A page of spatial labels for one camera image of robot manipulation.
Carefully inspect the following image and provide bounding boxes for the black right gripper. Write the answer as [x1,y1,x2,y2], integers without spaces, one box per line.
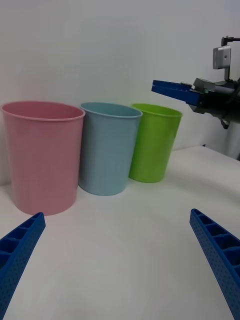
[151,77,240,130]

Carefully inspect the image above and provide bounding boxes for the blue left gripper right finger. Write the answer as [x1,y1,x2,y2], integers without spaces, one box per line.
[189,208,240,320]

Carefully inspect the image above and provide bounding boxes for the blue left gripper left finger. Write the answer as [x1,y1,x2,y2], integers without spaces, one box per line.
[0,211,47,320]

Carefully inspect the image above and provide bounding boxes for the green plastic bin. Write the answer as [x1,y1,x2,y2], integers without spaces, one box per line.
[128,103,183,184]

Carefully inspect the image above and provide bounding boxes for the pink plastic bin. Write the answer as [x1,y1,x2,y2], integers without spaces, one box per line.
[0,100,86,216]

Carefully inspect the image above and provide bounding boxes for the pale blue plastic bin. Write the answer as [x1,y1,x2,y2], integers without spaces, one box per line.
[78,101,144,196]

